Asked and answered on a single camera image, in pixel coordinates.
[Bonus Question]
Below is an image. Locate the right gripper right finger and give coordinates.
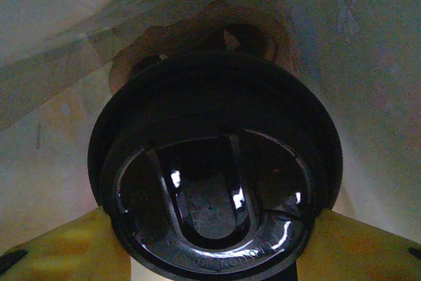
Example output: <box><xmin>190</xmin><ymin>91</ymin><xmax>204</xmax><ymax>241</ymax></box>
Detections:
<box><xmin>295</xmin><ymin>210</ymin><xmax>421</xmax><ymax>281</ymax></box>

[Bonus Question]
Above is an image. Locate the black plastic cup lid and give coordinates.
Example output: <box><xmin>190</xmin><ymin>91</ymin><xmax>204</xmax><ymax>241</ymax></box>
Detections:
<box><xmin>87</xmin><ymin>51</ymin><xmax>344</xmax><ymax>278</ymax></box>

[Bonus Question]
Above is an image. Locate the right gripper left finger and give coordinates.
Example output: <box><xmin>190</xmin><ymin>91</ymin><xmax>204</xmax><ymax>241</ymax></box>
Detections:
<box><xmin>0</xmin><ymin>210</ymin><xmax>132</xmax><ymax>281</ymax></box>

